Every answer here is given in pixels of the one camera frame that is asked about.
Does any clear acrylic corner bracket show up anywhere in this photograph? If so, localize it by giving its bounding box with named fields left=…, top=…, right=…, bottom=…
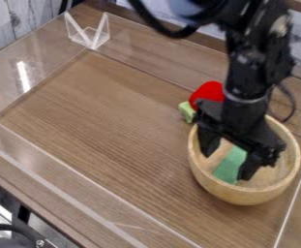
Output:
left=64, top=12, right=109, bottom=50

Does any light wooden bowl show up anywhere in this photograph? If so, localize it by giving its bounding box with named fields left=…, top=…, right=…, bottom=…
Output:
left=188, top=116, right=301, bottom=205

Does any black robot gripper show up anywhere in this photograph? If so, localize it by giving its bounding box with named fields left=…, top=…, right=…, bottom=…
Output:
left=193, top=96, right=286, bottom=180

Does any red plush ball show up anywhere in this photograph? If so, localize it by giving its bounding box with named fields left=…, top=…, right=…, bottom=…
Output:
left=189, top=80, right=225, bottom=110

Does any black table leg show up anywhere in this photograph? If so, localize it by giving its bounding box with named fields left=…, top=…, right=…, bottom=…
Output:
left=12, top=204, right=30, bottom=231

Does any clear acrylic front barrier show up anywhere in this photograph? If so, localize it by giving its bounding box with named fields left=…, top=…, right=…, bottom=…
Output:
left=0, top=123, right=200, bottom=248

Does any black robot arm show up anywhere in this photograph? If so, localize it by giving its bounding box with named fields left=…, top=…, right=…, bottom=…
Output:
left=169, top=0, right=294, bottom=180

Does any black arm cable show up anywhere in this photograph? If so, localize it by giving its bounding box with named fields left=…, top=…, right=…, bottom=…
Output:
left=126, top=0, right=297, bottom=124

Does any black cable bottom left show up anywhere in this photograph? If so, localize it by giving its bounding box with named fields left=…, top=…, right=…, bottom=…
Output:
left=0, top=221, right=28, bottom=248

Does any green rectangular block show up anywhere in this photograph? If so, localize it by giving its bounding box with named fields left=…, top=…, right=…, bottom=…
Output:
left=212, top=146, right=246, bottom=185

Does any small green block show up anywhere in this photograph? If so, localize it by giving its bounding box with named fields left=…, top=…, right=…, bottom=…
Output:
left=178, top=101, right=194, bottom=124

